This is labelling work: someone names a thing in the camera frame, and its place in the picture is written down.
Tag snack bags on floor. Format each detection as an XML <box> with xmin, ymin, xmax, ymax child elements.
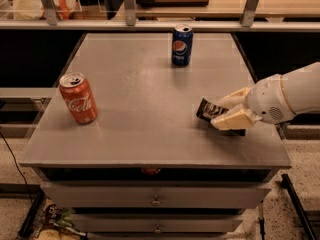
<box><xmin>36</xmin><ymin>204</ymin><xmax>87</xmax><ymax>240</ymax></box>

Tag chocolate rxbar dark wrapper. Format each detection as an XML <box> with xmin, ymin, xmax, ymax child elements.
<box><xmin>195</xmin><ymin>97</ymin><xmax>247</xmax><ymax>137</ymax></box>

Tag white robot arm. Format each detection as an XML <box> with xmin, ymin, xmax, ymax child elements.
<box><xmin>211</xmin><ymin>62</ymin><xmax>320</xmax><ymax>130</ymax></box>

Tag red coca-cola can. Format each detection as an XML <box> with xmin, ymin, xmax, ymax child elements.
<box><xmin>59</xmin><ymin>73</ymin><xmax>98</xmax><ymax>124</ymax></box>

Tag grey drawer cabinet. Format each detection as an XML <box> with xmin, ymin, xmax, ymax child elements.
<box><xmin>22</xmin><ymin>33</ymin><xmax>291</xmax><ymax>240</ymax></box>

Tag black power cable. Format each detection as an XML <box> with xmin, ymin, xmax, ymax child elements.
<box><xmin>0</xmin><ymin>132</ymin><xmax>35</xmax><ymax>205</ymax></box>

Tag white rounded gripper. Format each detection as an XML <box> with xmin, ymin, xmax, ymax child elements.
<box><xmin>211</xmin><ymin>74</ymin><xmax>295</xmax><ymax>131</ymax></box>

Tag orange white bag on shelf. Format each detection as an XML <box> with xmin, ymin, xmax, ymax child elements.
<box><xmin>13</xmin><ymin>0</ymin><xmax>80</xmax><ymax>22</ymax></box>

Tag blue pepsi can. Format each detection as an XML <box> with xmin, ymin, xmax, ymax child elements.
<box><xmin>171</xmin><ymin>24</ymin><xmax>193</xmax><ymax>66</ymax></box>

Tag drawer metal knob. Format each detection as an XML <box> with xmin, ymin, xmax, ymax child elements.
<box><xmin>151</xmin><ymin>195</ymin><xmax>161</xmax><ymax>207</ymax></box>
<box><xmin>154</xmin><ymin>225</ymin><xmax>162</xmax><ymax>234</ymax></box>

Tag upper drawer metal knob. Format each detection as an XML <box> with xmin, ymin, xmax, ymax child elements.
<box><xmin>151</xmin><ymin>195</ymin><xmax>161</xmax><ymax>207</ymax></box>

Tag lower drawer metal knob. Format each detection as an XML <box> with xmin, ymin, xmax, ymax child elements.
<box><xmin>154</xmin><ymin>225</ymin><xmax>162</xmax><ymax>234</ymax></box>

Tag red object inside drawer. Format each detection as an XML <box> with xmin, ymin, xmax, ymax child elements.
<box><xmin>141</xmin><ymin>168</ymin><xmax>161</xmax><ymax>176</ymax></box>

